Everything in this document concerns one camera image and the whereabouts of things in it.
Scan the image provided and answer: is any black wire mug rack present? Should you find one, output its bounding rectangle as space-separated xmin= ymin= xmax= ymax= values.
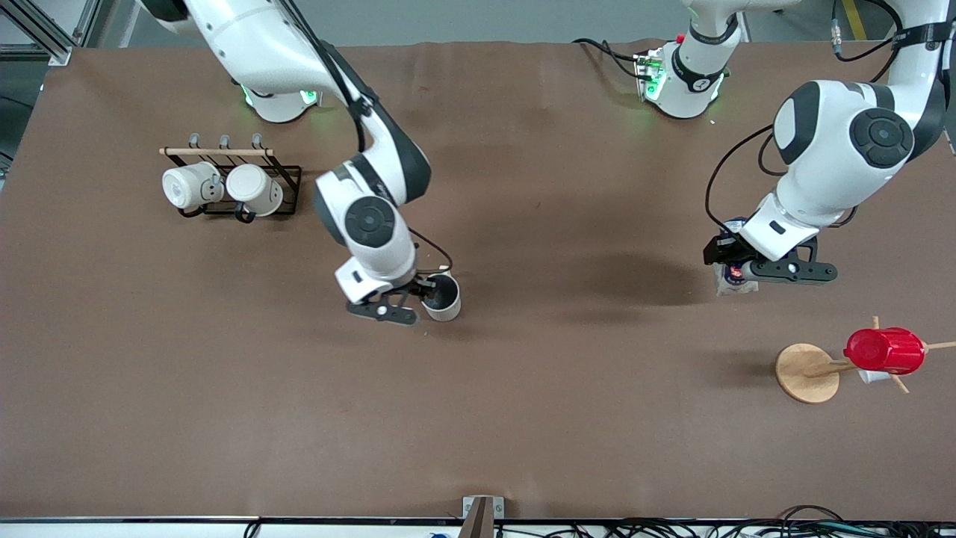
xmin=159 ymin=133 xmax=302 ymax=223

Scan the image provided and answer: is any red plastic cup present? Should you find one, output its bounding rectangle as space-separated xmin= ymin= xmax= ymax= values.
xmin=844 ymin=327 xmax=927 ymax=376

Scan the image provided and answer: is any plain white mug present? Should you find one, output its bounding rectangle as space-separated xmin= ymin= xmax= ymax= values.
xmin=226 ymin=164 xmax=285 ymax=223

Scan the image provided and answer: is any aluminium frame profile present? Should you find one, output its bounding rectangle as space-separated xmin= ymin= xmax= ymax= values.
xmin=0 ymin=0 xmax=113 ymax=67

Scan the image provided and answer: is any black left arm base cable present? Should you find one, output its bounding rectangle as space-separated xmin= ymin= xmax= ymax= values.
xmin=572 ymin=37 xmax=645 ymax=80

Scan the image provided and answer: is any wooden mug tree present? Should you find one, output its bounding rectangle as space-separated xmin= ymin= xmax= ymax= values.
xmin=775 ymin=316 xmax=956 ymax=405

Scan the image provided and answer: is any black right arm wrist cable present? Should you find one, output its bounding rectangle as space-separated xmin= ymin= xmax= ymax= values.
xmin=280 ymin=0 xmax=454 ymax=271

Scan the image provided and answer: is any grey ceramic mug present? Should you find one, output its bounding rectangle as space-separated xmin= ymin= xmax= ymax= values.
xmin=418 ymin=265 xmax=462 ymax=323

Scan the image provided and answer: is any white mug with round print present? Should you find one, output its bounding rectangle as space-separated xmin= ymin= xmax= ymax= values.
xmin=162 ymin=161 xmax=225 ymax=219

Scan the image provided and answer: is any blue white milk carton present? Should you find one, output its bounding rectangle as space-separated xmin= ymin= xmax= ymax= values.
xmin=713 ymin=217 xmax=760 ymax=297

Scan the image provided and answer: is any black left arm wrist cable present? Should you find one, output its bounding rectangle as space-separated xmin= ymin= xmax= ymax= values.
xmin=705 ymin=0 xmax=908 ymax=229

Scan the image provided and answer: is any grey metal bracket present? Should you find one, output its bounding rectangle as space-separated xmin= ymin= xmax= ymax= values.
xmin=462 ymin=495 xmax=505 ymax=519

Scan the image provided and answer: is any black arm wrist cable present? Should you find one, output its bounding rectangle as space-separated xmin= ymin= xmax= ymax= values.
xmin=705 ymin=0 xmax=908 ymax=229
xmin=280 ymin=0 xmax=454 ymax=271

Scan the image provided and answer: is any brown post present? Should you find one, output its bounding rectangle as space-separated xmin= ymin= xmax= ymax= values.
xmin=457 ymin=498 xmax=495 ymax=538

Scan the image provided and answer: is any black cable bundle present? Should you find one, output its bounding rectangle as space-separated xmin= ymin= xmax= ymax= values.
xmin=493 ymin=504 xmax=956 ymax=538

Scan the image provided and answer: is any brown table cover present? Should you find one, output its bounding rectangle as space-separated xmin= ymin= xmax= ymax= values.
xmin=0 ymin=39 xmax=956 ymax=522

